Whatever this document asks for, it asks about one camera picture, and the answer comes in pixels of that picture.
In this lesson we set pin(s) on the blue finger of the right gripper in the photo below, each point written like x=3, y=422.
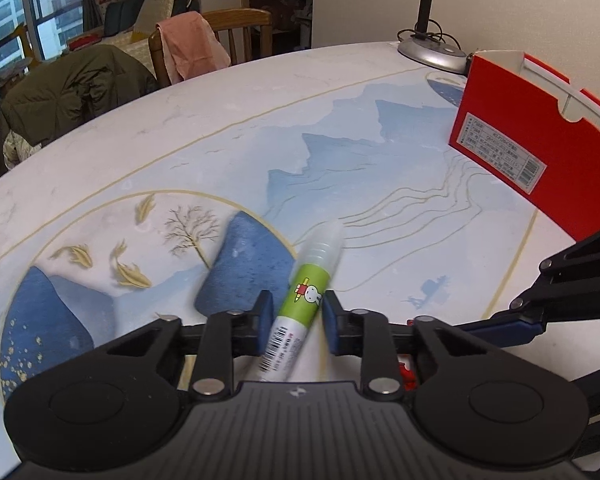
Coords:
x=517, y=325

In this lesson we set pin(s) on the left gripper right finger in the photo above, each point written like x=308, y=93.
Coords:
x=365, y=334

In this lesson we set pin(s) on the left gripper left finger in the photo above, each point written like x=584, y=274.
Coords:
x=226, y=336

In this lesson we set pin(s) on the green glue pen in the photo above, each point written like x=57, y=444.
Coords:
x=313, y=270

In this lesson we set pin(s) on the red cardboard box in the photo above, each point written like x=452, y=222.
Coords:
x=528, y=125

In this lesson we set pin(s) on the white desk lamp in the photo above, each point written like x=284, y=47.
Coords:
x=428, y=44

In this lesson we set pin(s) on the pink cloth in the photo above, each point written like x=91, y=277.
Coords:
x=190, y=48

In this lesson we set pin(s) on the wooden chair with pink cloth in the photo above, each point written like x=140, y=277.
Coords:
x=257, y=35

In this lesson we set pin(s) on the olive green jacket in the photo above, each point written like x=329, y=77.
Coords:
x=60, y=96

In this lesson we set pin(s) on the sofa with blanket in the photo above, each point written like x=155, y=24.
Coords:
x=129, y=21

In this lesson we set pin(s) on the red crab toy keychain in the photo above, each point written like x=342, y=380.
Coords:
x=407, y=372

